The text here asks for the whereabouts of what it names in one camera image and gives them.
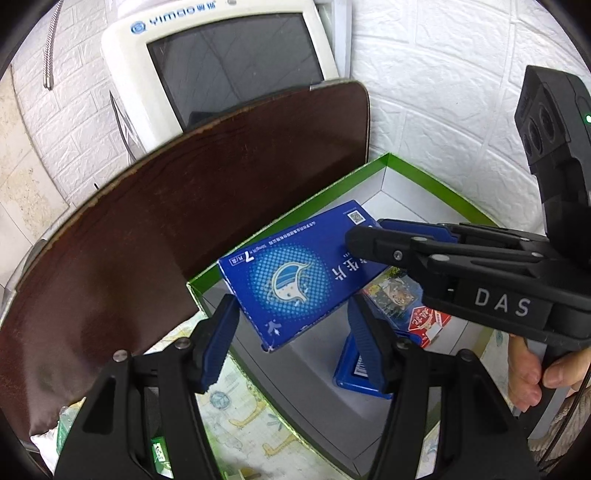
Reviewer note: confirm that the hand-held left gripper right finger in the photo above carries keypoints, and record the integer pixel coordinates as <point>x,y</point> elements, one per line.
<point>369,346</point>

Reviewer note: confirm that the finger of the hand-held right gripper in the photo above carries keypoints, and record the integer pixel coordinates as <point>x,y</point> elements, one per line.
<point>415,228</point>
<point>383,249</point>

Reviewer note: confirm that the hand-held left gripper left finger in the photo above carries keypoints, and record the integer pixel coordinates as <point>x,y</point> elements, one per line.
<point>217,341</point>

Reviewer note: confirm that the blue cube box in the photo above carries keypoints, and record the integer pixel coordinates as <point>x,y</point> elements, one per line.
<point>355,369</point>

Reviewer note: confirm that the red and blue card box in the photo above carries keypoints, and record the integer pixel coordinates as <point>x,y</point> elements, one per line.
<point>415,314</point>

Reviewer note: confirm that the green cardboard box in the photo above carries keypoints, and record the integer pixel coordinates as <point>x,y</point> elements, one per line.
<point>304,369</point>

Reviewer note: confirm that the blue medicine box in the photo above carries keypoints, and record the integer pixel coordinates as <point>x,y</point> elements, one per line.
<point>295,277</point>

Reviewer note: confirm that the person's right hand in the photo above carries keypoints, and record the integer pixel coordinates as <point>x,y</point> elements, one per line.
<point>524,374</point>

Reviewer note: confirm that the giraffe print blanket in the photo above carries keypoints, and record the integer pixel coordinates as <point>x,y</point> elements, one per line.
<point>240,415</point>

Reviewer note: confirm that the dark wooden headboard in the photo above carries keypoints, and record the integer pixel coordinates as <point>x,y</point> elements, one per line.
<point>184,221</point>

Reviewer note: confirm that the white appliance with screen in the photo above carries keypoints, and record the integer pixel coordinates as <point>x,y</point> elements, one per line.
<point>231,69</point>

